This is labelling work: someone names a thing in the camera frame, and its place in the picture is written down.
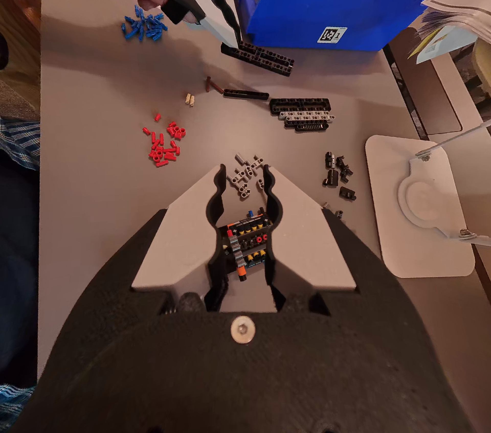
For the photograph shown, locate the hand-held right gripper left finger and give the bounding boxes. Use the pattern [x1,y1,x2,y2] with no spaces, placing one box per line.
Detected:
[131,164,231,312]

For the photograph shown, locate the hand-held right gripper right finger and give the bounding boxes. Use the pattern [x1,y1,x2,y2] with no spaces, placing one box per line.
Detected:
[262,164,358,312]

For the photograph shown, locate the multicoloured lego vehicle assembly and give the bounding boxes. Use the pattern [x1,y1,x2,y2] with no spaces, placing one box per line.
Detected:
[218,209,275,283]

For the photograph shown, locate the black lego frame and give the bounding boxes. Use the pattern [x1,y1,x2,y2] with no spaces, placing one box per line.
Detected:
[220,40,295,77]
[269,97,332,116]

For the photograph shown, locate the long black lego beam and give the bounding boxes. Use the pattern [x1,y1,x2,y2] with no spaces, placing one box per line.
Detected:
[223,88,270,101]

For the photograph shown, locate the pile of blue pins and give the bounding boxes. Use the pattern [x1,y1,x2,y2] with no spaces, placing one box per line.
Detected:
[121,5,169,42]

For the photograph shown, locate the pile of black connectors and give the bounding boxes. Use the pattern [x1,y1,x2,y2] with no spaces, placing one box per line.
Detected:
[321,151,357,201]

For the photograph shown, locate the pile of red pins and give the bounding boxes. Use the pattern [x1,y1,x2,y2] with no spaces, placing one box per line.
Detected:
[142,113,187,168]

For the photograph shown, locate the pile of light grey connectors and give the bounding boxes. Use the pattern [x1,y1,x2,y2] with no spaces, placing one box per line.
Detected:
[227,152,269,198]

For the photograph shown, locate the white book stand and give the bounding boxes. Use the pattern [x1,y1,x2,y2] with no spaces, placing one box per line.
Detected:
[364,40,491,279]

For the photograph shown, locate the dark pants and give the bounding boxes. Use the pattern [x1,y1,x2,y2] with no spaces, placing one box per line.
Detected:
[0,149,40,389]

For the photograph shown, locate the blue plaid shirt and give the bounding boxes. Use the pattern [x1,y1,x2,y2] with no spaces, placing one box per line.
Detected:
[0,118,41,433]

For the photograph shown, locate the white instruction booklet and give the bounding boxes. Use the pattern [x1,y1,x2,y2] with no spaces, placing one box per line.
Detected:
[408,0,491,65]

